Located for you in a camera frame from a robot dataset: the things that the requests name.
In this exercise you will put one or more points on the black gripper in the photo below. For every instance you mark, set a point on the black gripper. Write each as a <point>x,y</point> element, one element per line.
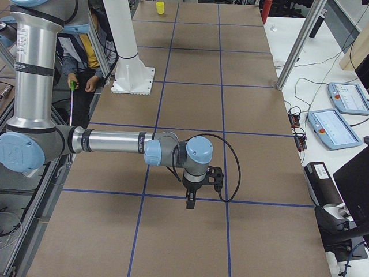
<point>192,186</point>

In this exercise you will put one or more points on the yellow plastic cup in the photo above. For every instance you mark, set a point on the yellow plastic cup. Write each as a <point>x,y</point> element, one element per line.
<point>160,7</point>

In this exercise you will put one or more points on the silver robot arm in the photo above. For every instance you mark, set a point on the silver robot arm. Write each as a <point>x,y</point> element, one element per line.
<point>57,73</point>

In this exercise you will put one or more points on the orange circuit board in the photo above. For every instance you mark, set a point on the orange circuit board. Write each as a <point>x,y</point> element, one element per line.
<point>294,120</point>

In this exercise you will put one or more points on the black box with label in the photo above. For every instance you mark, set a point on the black box with label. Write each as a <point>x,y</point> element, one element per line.
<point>321,186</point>

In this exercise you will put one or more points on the near teach pendant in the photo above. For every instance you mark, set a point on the near teach pendant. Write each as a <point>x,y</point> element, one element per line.
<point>332,129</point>

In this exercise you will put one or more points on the teach pendant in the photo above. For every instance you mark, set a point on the teach pendant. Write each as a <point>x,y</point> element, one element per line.
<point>348,98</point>
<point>332,129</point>

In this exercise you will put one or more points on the black monitor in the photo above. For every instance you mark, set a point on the black monitor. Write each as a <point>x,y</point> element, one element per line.
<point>352,182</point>

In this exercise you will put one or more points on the seated person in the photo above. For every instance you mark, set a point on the seated person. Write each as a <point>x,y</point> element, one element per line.
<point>80,64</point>

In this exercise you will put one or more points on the far teach pendant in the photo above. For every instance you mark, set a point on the far teach pendant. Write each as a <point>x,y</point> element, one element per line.
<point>348,98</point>

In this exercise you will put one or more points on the red cylinder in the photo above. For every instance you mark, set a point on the red cylinder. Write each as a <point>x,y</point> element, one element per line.
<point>265,10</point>

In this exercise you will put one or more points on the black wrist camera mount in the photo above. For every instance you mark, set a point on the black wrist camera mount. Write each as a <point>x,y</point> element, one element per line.
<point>215,177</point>

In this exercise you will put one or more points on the white pedestal column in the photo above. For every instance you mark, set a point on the white pedestal column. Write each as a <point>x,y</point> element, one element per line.
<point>131,75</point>

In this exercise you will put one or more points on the green handled stick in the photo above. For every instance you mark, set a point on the green handled stick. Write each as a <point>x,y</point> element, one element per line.
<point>72,89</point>

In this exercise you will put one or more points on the aluminium frame post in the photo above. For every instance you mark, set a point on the aluminium frame post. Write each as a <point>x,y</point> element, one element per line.
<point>310,20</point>

